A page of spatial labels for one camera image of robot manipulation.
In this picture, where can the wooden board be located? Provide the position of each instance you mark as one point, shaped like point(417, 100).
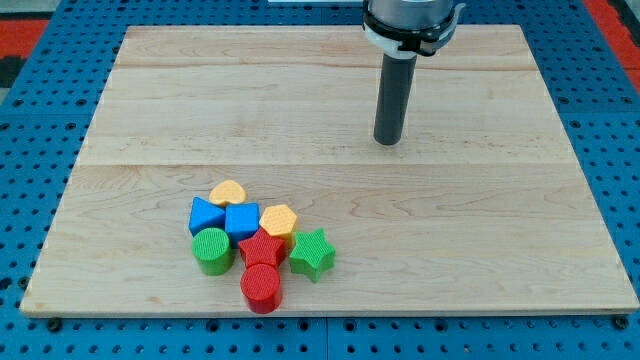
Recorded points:
point(481, 209)

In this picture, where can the yellow heart block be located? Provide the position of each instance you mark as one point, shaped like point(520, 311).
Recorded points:
point(228, 192)

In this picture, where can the red cylinder block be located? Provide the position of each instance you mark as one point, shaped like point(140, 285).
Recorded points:
point(261, 287)

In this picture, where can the green star block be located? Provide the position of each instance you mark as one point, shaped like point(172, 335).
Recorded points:
point(312, 254)

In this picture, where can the blue triangle block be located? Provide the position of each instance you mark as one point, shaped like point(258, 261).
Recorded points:
point(203, 215)

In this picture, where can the yellow hexagon block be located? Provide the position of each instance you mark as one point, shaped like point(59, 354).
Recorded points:
point(280, 221)

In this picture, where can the blue cube block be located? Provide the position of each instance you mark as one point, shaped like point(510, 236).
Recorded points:
point(241, 222)

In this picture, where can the green cylinder block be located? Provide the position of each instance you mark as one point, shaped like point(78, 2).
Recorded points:
point(212, 250)

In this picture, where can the red star block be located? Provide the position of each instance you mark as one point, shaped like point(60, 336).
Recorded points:
point(262, 248)

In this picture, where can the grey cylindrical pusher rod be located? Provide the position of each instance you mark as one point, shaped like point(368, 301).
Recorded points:
point(393, 95)

